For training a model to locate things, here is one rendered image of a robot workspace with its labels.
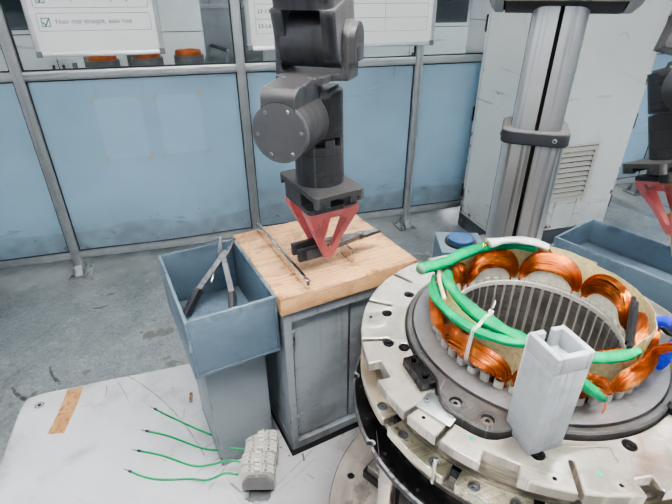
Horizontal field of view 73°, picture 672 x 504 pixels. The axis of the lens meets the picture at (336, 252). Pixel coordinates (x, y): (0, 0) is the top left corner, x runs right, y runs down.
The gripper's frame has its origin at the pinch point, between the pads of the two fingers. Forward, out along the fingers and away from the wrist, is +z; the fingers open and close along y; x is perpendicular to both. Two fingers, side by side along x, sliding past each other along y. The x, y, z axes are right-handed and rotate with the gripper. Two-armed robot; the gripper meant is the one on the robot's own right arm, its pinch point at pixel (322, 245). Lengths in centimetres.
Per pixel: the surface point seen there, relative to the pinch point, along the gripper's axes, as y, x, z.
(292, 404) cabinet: 4.6, -7.8, 20.5
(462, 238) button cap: 0.7, 24.0, 5.2
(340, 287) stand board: 5.1, -0.3, 3.4
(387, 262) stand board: 3.8, 7.7, 2.9
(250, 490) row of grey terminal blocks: 6.8, -15.9, 30.8
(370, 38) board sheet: -177, 121, -6
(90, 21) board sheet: -203, -9, -19
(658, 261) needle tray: 19.0, 45.2, 6.4
